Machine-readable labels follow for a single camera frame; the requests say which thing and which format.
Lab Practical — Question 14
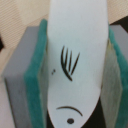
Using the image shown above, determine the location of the white toy fish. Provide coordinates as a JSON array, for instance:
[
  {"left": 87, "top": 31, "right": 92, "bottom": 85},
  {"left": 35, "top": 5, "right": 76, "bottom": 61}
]
[{"left": 48, "top": 0, "right": 108, "bottom": 128}]

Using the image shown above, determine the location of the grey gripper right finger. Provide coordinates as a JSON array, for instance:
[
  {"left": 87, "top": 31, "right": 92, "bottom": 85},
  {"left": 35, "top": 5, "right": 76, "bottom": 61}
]
[{"left": 100, "top": 25, "right": 128, "bottom": 128}]

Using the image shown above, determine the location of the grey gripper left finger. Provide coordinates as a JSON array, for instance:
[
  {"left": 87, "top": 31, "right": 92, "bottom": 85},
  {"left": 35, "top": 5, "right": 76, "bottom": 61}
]
[{"left": 2, "top": 19, "right": 48, "bottom": 128}]

